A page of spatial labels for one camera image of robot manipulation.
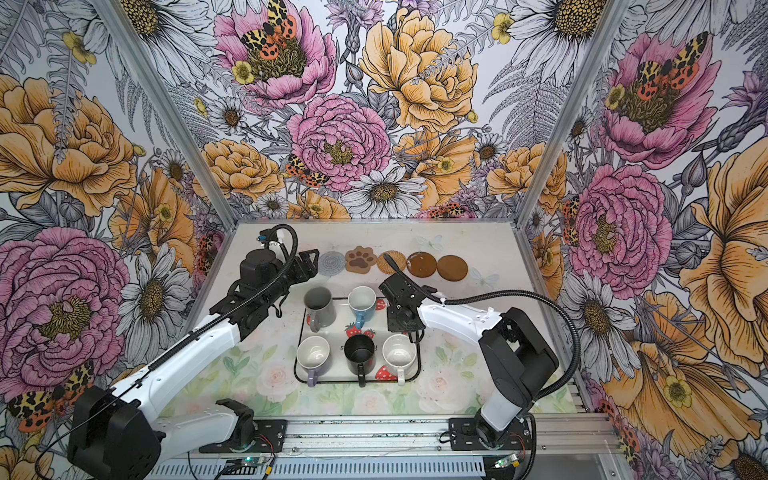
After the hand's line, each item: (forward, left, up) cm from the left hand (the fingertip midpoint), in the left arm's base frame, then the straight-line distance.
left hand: (308, 262), depth 81 cm
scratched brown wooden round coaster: (+16, -33, -22) cm, 43 cm away
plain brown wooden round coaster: (+14, -44, -22) cm, 51 cm away
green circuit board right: (-43, -49, -22) cm, 69 cm away
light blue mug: (-2, -13, -17) cm, 22 cm away
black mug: (-18, -13, -19) cm, 29 cm away
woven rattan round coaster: (+15, -20, -22) cm, 34 cm away
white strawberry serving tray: (-21, -6, -21) cm, 31 cm away
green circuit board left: (-42, +11, -22) cm, 48 cm away
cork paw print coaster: (+18, -11, -23) cm, 31 cm away
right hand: (-12, -25, -18) cm, 33 cm away
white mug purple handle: (-17, 0, -20) cm, 26 cm away
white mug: (-17, -24, -20) cm, 36 cm away
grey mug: (-4, -1, -14) cm, 15 cm away
